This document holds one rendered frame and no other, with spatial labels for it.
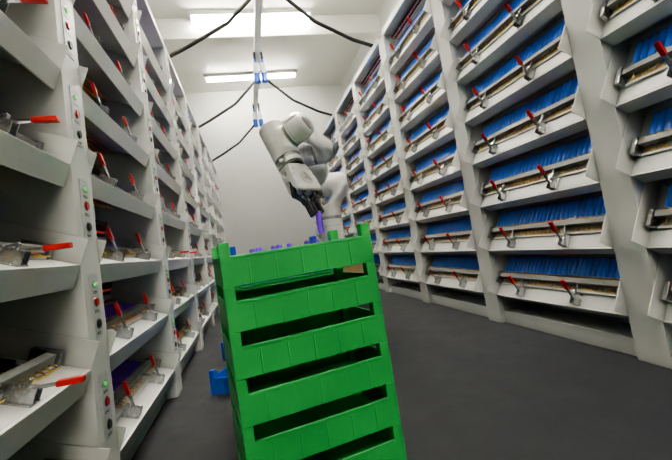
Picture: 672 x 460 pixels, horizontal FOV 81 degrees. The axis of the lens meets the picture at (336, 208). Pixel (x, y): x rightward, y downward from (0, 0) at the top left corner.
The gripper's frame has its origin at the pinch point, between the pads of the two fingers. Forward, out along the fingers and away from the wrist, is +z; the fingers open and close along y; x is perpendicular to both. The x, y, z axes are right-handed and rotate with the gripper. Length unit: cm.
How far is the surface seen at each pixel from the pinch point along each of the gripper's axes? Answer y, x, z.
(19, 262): -70, -3, 8
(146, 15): 9, 40, -141
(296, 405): -36, -2, 43
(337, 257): -25.4, -18.4, 23.4
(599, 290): 59, -37, 59
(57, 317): -62, 17, 10
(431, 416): 1, 0, 61
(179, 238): 26, 108, -55
